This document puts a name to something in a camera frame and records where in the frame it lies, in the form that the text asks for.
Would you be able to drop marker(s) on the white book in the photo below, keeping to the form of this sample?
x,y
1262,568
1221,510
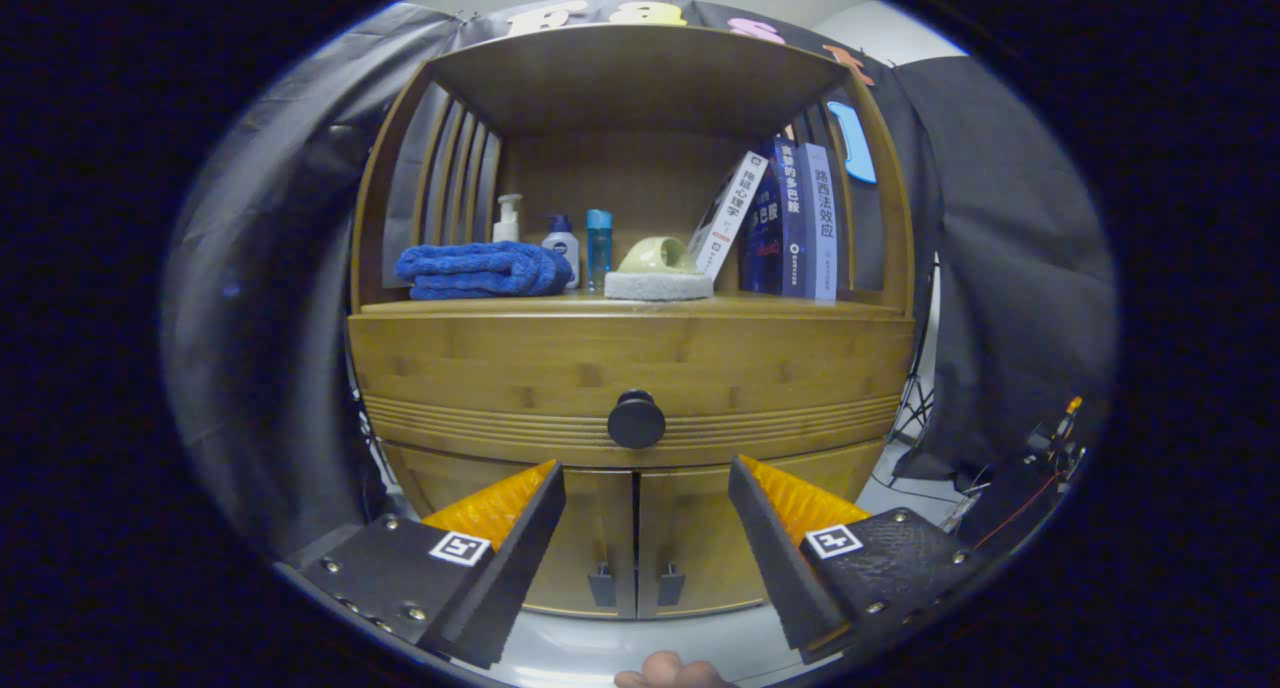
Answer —
x,y
735,213

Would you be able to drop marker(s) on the wooden drawer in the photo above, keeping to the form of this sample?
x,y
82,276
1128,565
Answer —
x,y
500,368

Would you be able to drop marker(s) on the wooden cabinet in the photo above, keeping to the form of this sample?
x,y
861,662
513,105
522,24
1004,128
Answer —
x,y
620,178

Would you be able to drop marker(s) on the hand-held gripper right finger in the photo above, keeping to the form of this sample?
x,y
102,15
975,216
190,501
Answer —
x,y
778,568

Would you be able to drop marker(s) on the light blue book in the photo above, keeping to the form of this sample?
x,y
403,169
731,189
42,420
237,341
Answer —
x,y
823,228

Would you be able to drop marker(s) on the clear blue bottle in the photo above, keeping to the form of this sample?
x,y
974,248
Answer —
x,y
598,248

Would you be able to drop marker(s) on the black round drawer knob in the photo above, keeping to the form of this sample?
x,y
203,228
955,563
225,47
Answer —
x,y
636,420

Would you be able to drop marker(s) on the white bottle with blue cap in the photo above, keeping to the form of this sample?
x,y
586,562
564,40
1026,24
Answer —
x,y
562,243

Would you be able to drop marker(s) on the pale green sponge scrubber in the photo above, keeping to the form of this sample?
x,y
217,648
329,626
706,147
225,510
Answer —
x,y
655,286

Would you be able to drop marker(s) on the folded blue towel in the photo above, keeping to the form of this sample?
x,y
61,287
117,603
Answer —
x,y
480,268

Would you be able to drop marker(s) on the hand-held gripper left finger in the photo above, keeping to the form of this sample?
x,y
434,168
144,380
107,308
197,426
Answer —
x,y
505,578

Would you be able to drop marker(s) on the wooden cabinet door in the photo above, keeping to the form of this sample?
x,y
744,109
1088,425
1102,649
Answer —
x,y
690,538
600,528

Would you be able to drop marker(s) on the white pump bottle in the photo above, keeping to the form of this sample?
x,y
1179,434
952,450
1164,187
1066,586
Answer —
x,y
507,226

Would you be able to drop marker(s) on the black device with orange tip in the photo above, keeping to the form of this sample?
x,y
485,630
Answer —
x,y
1040,458

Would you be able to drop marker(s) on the wooden countertop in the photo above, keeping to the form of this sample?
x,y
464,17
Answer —
x,y
780,307

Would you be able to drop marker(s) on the dark blue book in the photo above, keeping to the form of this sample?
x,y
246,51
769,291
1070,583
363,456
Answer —
x,y
790,218

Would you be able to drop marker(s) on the black backdrop cloth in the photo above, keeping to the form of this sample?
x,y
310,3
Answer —
x,y
1000,268

